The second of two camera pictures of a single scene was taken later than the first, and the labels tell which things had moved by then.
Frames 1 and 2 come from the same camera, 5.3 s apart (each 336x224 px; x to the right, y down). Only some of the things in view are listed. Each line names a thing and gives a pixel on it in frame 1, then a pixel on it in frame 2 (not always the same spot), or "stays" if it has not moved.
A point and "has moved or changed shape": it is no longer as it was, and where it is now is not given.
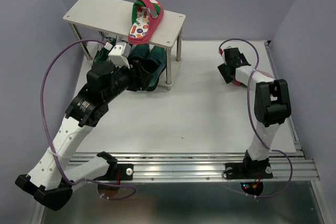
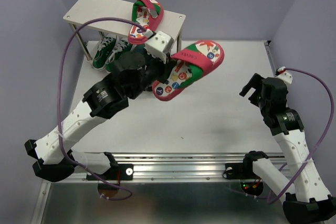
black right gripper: (221, 68) → (256, 82)
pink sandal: (262, 76) has moved or changed shape
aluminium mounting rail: (287, 166) stays
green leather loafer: (139, 51) stays
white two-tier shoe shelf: (113, 16) stays
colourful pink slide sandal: (147, 13) stays
